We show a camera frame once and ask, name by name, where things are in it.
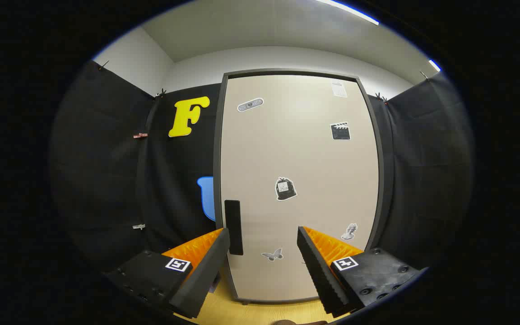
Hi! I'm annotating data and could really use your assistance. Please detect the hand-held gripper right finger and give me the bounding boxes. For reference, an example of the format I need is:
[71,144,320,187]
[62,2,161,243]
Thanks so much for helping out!
[297,226,427,319]

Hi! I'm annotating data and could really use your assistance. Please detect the black backdrop cloth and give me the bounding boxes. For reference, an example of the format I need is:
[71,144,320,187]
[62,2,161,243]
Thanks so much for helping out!
[50,61,475,280]

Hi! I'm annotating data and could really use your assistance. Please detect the beige shoe cabinet door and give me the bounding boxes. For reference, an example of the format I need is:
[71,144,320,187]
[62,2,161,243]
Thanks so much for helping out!
[220,74,380,302]

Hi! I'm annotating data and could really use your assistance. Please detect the grey shoe cabinet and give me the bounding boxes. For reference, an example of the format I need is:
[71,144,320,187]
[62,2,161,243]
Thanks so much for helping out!
[213,69,394,305]

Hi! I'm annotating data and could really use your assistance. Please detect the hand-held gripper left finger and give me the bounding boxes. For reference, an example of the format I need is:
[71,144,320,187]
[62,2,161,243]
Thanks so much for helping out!
[104,227,231,320]

